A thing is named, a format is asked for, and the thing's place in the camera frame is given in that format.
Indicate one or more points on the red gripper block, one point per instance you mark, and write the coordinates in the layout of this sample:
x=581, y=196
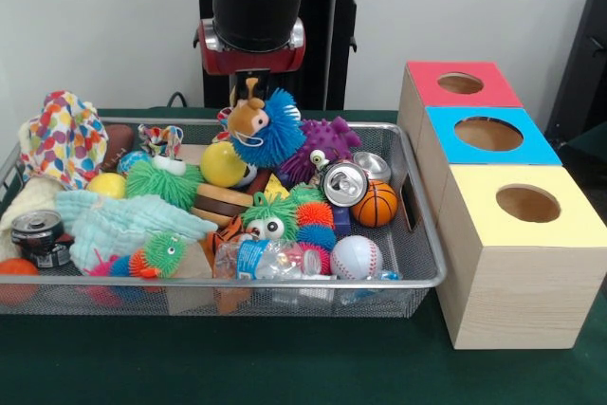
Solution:
x=251, y=61

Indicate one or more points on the brown monkey plush toy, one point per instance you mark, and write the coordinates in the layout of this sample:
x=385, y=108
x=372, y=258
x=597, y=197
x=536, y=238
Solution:
x=246, y=115

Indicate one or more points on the blue fuzzy ball toy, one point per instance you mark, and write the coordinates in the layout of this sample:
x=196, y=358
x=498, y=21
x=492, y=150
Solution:
x=280, y=134

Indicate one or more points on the crushed red soda can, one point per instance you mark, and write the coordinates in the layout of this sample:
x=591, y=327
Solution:
x=343, y=182

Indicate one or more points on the crushed clear plastic bottle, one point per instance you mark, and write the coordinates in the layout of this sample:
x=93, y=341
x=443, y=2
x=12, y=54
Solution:
x=265, y=258

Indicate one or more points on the shallow clear mesh bin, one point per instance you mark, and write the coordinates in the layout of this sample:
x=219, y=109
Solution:
x=142, y=298

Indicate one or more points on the wooden box with three holes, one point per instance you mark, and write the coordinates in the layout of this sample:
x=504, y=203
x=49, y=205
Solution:
x=521, y=281

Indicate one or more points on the toy hamburger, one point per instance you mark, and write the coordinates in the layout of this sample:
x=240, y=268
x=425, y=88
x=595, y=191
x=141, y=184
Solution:
x=220, y=203

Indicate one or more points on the small toy basketball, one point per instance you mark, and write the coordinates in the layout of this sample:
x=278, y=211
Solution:
x=374, y=203

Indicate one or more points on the mint green cloth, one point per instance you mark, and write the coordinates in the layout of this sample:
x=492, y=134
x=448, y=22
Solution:
x=128, y=225

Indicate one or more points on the colourful dotted cloth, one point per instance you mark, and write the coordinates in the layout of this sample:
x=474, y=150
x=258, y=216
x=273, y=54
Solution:
x=64, y=139

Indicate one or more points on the white dimpled ball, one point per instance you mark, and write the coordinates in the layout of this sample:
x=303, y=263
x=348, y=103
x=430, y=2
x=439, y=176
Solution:
x=355, y=258

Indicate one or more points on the black soda can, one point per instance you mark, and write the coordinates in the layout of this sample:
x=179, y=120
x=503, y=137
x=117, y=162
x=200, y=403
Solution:
x=38, y=236

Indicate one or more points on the dark green tablecloth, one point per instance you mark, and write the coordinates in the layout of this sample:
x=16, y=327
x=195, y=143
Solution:
x=237, y=362
x=590, y=151

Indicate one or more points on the black monitor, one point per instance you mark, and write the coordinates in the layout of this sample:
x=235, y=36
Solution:
x=583, y=68

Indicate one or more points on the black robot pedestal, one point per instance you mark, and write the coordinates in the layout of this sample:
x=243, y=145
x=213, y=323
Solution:
x=341, y=44

